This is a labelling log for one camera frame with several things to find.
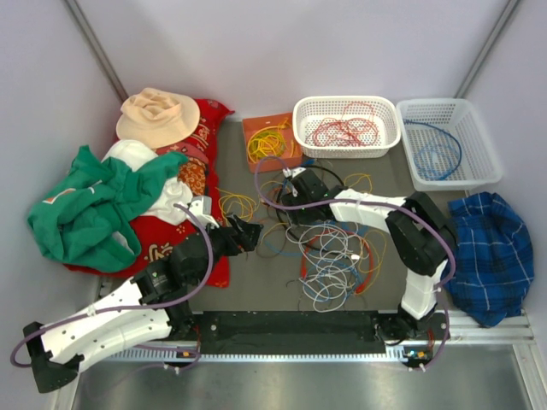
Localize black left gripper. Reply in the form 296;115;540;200
191;213;263;286

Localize blue network cable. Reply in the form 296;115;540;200
403;119;463;181
256;160;368;257

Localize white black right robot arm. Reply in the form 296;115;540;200
280;167;457;339

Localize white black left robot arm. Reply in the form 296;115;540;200
23;214;263;394

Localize orange cardboard box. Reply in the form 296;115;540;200
242;112;303;173

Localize red patterned cloth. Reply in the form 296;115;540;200
63;98;236;290

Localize white garment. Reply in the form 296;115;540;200
103;140;193;226

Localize beige bucket hat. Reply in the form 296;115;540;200
115;88;201;149

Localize white empty perforated basket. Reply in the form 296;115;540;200
396;98;503;191

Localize green garment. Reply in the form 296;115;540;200
27;146;187;273

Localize blue plaid cloth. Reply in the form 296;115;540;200
444;192;534;328

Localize black thick cable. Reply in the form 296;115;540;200
273;167;347;257

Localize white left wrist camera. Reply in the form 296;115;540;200
188;196;218;226

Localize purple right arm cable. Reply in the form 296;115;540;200
254;155;456;372

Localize yellow cable coil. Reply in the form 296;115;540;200
248;119;300;163

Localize white basket with red cable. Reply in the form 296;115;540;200
292;96;401;159

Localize white thin cable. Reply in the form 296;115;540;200
284;215;368;313

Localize red thin cable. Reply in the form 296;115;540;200
314;100;381;147

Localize light blue thin cable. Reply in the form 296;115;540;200
301;255;364;304

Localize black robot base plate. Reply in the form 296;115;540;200
168;311;445;355

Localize orange red cable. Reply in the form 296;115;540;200
300;232;377;294

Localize slotted cable duct rail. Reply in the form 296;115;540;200
107;345;426;363

